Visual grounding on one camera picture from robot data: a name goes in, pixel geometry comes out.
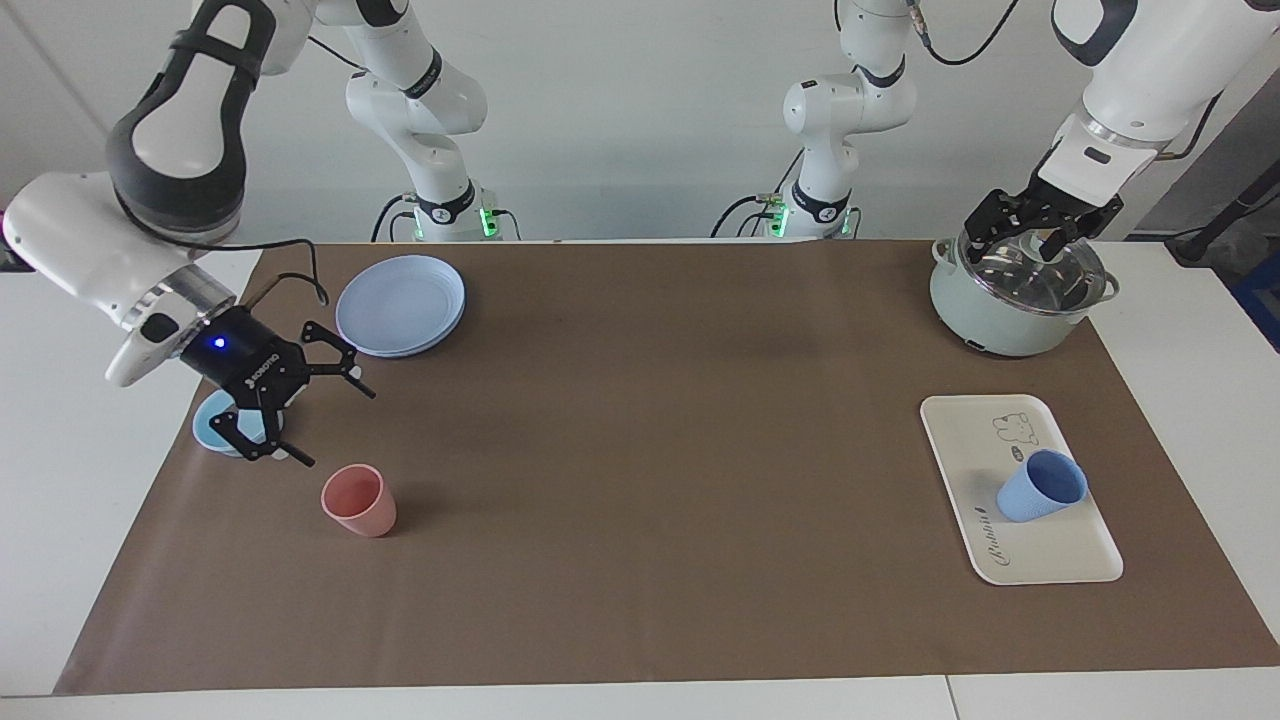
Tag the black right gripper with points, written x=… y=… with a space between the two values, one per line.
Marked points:
x=250 y=360

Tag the pale green cooking pot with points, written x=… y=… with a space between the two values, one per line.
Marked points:
x=990 y=325

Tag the pink plastic cup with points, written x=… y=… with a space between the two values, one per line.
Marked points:
x=360 y=505

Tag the light blue bowl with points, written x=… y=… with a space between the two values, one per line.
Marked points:
x=205 y=425

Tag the lavender plate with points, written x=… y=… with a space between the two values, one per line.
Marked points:
x=400 y=305

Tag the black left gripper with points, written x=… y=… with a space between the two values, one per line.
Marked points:
x=1050 y=212

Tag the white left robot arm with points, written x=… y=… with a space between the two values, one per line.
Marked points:
x=1150 y=70

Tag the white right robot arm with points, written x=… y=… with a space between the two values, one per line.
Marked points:
x=180 y=150

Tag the black stand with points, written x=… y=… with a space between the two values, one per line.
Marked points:
x=1215 y=220

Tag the blue plastic cup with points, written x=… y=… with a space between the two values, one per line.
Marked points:
x=1035 y=495

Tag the white tray with bear print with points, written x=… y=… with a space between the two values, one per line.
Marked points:
x=1040 y=555

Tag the brown table mat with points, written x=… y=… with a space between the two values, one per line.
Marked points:
x=650 y=450

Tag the blue crate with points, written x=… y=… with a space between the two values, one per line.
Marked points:
x=1262 y=300

